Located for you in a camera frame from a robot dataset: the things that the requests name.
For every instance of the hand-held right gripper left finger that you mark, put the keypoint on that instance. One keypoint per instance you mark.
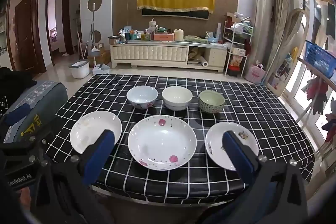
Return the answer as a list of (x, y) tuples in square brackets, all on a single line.
[(99, 154)]

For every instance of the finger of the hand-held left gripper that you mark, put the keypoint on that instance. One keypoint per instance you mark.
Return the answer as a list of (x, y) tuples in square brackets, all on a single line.
[(23, 148), (17, 113)]

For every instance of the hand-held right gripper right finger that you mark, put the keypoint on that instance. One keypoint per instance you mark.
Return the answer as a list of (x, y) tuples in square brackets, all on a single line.
[(237, 158)]

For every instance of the white plate with picture prints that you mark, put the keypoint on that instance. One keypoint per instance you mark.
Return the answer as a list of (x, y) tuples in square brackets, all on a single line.
[(218, 140)]

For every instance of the plain white plate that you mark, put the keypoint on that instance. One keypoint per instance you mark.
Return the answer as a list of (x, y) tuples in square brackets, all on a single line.
[(89, 127)]

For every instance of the large pink floral plate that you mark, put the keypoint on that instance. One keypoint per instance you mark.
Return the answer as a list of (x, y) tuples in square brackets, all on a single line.
[(162, 142)]

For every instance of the blue floral white bowl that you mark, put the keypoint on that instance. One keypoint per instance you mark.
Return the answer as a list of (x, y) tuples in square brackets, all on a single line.
[(141, 96)]

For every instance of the dark wooden door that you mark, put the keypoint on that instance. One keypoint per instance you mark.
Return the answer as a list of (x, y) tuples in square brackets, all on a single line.
[(25, 37)]

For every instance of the black white-grid tablecloth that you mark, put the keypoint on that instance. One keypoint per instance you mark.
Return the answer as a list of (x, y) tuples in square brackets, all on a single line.
[(236, 98)]

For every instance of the green patterned bowl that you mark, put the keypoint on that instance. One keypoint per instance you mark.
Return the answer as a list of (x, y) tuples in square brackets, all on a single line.
[(211, 99)]

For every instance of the white grey mop bucket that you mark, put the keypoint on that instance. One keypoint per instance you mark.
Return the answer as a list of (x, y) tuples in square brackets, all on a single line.
[(78, 70)]

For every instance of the broom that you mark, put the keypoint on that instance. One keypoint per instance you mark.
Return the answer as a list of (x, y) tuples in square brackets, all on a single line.
[(79, 43)]

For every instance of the grey dustpan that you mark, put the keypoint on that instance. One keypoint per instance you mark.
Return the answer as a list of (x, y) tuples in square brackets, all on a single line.
[(101, 69)]

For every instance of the pink gift bag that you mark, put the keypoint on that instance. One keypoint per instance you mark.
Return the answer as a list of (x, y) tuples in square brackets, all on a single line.
[(254, 74)]

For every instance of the plain white bowl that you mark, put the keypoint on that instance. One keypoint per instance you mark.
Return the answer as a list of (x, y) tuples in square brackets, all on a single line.
[(177, 96)]

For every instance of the cardboard box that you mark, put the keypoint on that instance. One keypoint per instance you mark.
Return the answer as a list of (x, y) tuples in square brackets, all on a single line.
[(103, 56)]

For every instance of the white mop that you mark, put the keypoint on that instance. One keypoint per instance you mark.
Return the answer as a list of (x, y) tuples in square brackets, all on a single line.
[(93, 29)]

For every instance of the white paper roll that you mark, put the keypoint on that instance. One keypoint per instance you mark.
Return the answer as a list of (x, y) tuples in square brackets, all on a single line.
[(203, 64)]

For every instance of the cream television cabinet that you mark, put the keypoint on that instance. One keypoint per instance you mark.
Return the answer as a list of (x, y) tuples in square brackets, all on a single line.
[(157, 54)]

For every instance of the blue plastic basket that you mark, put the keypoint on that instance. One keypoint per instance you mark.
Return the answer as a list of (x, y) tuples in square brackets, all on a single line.
[(319, 58)]

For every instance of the pink storage box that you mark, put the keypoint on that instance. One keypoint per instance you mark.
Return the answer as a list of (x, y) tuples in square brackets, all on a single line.
[(163, 36)]

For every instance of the tower air conditioner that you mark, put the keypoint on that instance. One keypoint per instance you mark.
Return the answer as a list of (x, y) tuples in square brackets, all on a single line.
[(260, 24)]

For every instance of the cream round canister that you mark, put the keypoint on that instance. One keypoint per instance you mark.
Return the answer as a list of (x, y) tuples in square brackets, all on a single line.
[(178, 34)]

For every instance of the black television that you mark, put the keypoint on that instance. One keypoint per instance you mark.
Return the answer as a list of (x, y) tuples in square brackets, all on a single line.
[(170, 14)]

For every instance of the patterned curtain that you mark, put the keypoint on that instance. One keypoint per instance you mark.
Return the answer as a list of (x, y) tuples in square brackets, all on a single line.
[(279, 3)]

